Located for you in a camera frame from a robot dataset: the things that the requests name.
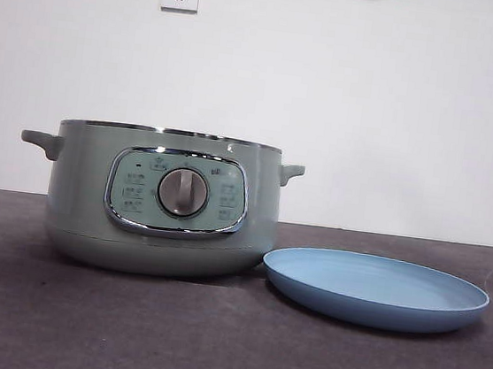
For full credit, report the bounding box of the blue round plate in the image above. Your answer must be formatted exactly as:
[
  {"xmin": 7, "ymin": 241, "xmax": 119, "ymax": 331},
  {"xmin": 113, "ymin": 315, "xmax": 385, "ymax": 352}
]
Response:
[{"xmin": 257, "ymin": 241, "xmax": 493, "ymax": 342}]

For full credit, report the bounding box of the pale green electric steamer pot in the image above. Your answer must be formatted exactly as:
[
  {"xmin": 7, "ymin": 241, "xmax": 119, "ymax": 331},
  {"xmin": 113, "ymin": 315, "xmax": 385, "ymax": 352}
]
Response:
[{"xmin": 6, "ymin": 111, "xmax": 309, "ymax": 292}]

